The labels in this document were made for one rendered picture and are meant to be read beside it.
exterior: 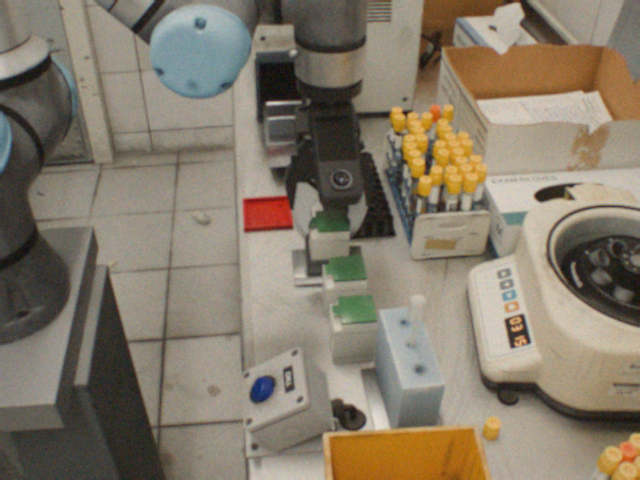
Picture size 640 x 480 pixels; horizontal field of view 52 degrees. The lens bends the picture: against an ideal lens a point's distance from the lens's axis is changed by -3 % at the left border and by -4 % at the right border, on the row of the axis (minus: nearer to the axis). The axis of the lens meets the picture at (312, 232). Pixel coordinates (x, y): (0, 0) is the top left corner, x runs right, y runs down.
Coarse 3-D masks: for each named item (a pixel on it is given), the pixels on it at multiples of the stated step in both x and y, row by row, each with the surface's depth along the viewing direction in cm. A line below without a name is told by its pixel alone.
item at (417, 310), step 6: (414, 300) 60; (420, 300) 60; (426, 300) 60; (414, 306) 60; (420, 306) 60; (426, 306) 60; (408, 312) 62; (414, 312) 61; (420, 312) 60; (414, 318) 61; (420, 318) 61
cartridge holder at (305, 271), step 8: (352, 248) 88; (360, 248) 88; (296, 256) 87; (304, 256) 87; (296, 264) 86; (304, 264) 86; (312, 264) 83; (320, 264) 83; (296, 272) 85; (304, 272) 85; (312, 272) 84; (320, 272) 84; (296, 280) 84; (304, 280) 84; (312, 280) 85; (320, 280) 85
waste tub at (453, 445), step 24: (336, 432) 57; (360, 432) 57; (384, 432) 57; (408, 432) 57; (432, 432) 57; (456, 432) 57; (336, 456) 59; (360, 456) 59; (384, 456) 59; (408, 456) 59; (432, 456) 60; (456, 456) 60; (480, 456) 55
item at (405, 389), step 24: (384, 312) 68; (384, 336) 67; (408, 336) 65; (384, 360) 68; (408, 360) 63; (432, 360) 63; (384, 384) 69; (408, 384) 61; (432, 384) 61; (384, 408) 69; (408, 408) 62; (432, 408) 63
